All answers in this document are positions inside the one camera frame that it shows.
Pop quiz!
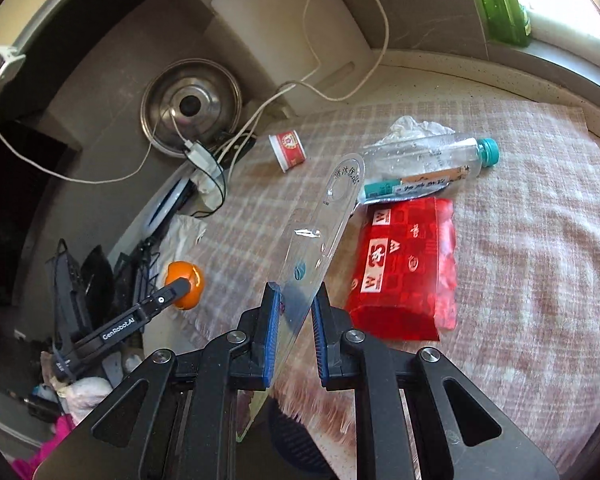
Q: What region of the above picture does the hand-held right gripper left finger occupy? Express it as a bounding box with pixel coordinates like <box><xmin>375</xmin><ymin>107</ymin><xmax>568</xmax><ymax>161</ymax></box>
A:
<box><xmin>32</xmin><ymin>282</ymin><xmax>286</xmax><ymax>480</ymax></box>

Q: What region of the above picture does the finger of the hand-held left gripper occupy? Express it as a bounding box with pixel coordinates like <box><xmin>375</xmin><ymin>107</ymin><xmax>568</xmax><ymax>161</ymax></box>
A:
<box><xmin>72</xmin><ymin>280</ymin><xmax>192</xmax><ymax>361</ymax></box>

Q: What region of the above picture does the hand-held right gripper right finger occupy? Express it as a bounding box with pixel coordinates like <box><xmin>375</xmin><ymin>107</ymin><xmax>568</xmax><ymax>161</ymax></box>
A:
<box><xmin>311</xmin><ymin>282</ymin><xmax>561</xmax><ymax>480</ymax></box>

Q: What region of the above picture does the orange mandarin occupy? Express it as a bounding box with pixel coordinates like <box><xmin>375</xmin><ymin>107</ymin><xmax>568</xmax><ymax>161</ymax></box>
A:
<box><xmin>164</xmin><ymin>260</ymin><xmax>205</xmax><ymax>310</ymax></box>

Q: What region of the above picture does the clear plastic ruler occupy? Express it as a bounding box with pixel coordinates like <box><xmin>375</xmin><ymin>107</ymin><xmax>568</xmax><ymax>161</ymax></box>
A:
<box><xmin>235</xmin><ymin>151</ymin><xmax>367</xmax><ymax>443</ymax></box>

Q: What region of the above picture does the red snack packet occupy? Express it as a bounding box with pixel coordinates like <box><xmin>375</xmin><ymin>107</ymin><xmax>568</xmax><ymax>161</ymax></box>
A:
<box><xmin>344</xmin><ymin>197</ymin><xmax>457</xmax><ymax>342</ymax></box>

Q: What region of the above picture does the black folded equipment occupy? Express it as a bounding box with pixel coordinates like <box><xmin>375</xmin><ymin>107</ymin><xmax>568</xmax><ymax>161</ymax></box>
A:
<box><xmin>45</xmin><ymin>239</ymin><xmax>156</xmax><ymax>356</ymax></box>

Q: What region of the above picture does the magenta clothing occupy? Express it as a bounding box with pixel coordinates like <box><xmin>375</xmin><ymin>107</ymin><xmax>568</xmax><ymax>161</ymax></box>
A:
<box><xmin>7</xmin><ymin>412</ymin><xmax>78</xmax><ymax>480</ymax></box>

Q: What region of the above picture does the white plastic bag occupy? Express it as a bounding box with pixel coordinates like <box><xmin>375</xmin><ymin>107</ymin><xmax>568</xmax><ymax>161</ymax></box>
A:
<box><xmin>157</xmin><ymin>215</ymin><xmax>208</xmax><ymax>271</ymax></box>

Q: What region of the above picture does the white charger plug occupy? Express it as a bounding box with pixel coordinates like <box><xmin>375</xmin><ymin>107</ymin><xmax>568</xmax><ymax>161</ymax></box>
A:
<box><xmin>184</xmin><ymin>141</ymin><xmax>221</xmax><ymax>171</ymax></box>

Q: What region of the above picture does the small red white cup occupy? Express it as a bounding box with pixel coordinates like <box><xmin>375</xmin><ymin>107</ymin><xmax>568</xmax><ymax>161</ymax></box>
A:
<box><xmin>268</xmin><ymin>130</ymin><xmax>308</xmax><ymax>173</ymax></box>

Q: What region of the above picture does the beige fringed tablecloth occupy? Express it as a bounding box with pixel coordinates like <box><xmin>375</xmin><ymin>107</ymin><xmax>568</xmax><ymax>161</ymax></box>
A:
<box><xmin>152</xmin><ymin>97</ymin><xmax>600</xmax><ymax>466</ymax></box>

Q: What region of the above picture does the clear plastic bottle teal cap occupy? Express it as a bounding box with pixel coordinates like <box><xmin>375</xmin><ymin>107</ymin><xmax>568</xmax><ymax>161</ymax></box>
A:
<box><xmin>362</xmin><ymin>132</ymin><xmax>501</xmax><ymax>206</ymax></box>

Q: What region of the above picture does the crumpled white tissue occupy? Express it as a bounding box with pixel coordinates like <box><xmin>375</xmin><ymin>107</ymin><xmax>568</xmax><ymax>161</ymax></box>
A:
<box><xmin>382</xmin><ymin>116</ymin><xmax>453</xmax><ymax>148</ymax></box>

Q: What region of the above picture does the white cutting board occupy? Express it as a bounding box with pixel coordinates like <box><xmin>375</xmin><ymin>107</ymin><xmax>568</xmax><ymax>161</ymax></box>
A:
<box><xmin>202</xmin><ymin>0</ymin><xmax>373</xmax><ymax>111</ymax></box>

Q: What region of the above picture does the green plastic container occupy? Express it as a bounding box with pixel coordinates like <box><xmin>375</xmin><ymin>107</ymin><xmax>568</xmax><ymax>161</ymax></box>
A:
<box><xmin>457</xmin><ymin>0</ymin><xmax>531</xmax><ymax>48</ymax></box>

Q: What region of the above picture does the white cable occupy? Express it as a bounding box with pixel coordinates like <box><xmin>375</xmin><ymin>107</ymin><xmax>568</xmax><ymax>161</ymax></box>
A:
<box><xmin>0</xmin><ymin>55</ymin><xmax>153</xmax><ymax>185</ymax></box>
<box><xmin>170</xmin><ymin>0</ymin><xmax>391</xmax><ymax>161</ymax></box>

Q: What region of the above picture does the black cable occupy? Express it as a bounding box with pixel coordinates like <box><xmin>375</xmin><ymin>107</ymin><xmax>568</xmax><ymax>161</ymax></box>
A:
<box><xmin>180</xmin><ymin>130</ymin><xmax>256</xmax><ymax>218</ymax></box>

